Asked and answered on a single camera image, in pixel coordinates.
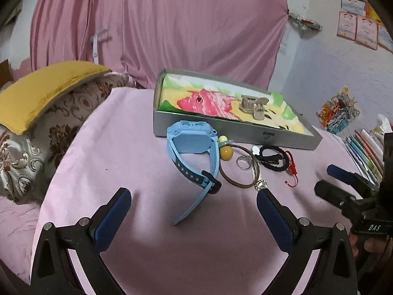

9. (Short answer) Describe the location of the red string bracelet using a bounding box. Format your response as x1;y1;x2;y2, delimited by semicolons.
284;150;299;189

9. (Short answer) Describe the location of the black braided hair tie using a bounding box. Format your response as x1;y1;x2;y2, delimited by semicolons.
255;144;291;173

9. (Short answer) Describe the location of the silver ring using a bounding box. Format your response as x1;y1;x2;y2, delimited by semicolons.
236;154;253;171

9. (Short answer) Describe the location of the brown hair tie yellow bead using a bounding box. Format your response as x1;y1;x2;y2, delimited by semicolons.
219;135;260;189

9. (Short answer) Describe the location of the blue smart watch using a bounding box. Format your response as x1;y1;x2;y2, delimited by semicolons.
167;120;222;226

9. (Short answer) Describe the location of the silver crystal charm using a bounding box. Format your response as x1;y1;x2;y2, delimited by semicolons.
254;179;268;191

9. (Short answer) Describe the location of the person's right hand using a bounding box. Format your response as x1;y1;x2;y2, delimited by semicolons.
348;232;392;272

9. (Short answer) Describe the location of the stack of books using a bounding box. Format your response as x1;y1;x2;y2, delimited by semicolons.
334;114;392;186

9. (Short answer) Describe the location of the floral patterned pillow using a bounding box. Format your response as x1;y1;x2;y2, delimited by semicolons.
1;72;131;204

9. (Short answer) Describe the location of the grey hair claw clip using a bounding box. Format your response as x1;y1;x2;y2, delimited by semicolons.
239;95;269;120

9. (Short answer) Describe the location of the pink bed sheet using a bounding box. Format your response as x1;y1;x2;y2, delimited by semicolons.
0;86;365;295

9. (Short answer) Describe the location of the curtain tie cloth bundle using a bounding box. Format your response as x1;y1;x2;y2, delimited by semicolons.
288;12;323;31

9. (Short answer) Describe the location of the white blue certificate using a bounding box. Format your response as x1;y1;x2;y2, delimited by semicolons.
341;0;366;17

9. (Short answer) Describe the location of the yellow pillow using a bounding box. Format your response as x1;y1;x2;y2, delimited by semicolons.
1;61;111;134

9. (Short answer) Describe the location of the pink curtain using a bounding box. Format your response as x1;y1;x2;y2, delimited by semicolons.
30;0;288;89

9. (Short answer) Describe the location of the colourful painted cloth liner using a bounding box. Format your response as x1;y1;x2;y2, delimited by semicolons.
158;73;312;136

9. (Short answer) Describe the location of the brown wooden headboard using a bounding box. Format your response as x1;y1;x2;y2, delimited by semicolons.
0;59;13;88

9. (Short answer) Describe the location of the pink certificate on wall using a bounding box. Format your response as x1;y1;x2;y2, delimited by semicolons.
337;11;357;41

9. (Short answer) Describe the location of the white window handle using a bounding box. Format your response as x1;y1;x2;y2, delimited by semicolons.
90;28;107;65

